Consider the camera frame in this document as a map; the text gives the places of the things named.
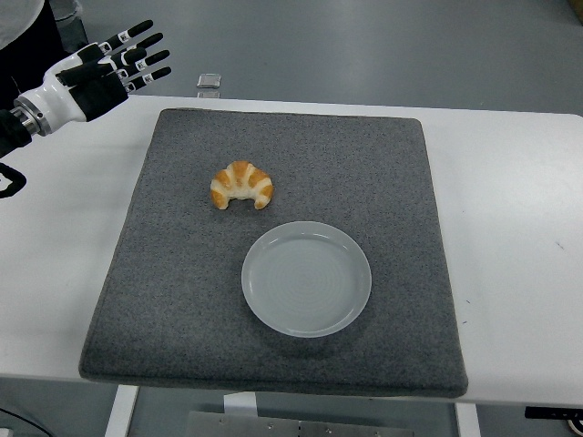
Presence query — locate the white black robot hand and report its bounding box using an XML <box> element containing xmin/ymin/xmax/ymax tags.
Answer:
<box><xmin>26</xmin><ymin>19</ymin><xmax>173</xmax><ymax>134</ymax></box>

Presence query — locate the golden croissant bread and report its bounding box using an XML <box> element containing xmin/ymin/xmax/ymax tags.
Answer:
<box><xmin>210</xmin><ymin>159</ymin><xmax>275</xmax><ymax>211</ymax></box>

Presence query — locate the pale grey round plate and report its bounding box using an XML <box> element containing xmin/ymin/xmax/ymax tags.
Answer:
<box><xmin>240</xmin><ymin>220</ymin><xmax>373</xmax><ymax>339</ymax></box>

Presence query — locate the grey metal plate with screws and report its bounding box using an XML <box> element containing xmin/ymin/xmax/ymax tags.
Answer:
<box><xmin>186</xmin><ymin>411</ymin><xmax>415</xmax><ymax>437</ymax></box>

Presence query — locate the person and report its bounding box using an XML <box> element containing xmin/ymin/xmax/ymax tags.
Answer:
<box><xmin>0</xmin><ymin>0</ymin><xmax>67</xmax><ymax>113</ymax></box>

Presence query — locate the dark waste bin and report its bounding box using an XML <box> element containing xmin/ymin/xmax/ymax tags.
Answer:
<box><xmin>50</xmin><ymin>0</ymin><xmax>90</xmax><ymax>47</ymax></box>

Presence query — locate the grey felt mat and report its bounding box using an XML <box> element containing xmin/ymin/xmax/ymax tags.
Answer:
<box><xmin>78</xmin><ymin>107</ymin><xmax>469</xmax><ymax>398</ymax></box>

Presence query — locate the white table leg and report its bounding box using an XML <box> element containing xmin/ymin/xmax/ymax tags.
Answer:
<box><xmin>455</xmin><ymin>402</ymin><xmax>481</xmax><ymax>437</ymax></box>
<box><xmin>104</xmin><ymin>385</ymin><xmax>139</xmax><ymax>437</ymax></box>

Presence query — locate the white label under table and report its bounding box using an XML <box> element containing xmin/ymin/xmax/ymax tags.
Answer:
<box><xmin>222</xmin><ymin>391</ymin><xmax>260</xmax><ymax>418</ymax></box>

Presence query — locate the black bar under table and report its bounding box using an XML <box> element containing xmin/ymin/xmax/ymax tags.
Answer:
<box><xmin>524</xmin><ymin>405</ymin><xmax>583</xmax><ymax>421</ymax></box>

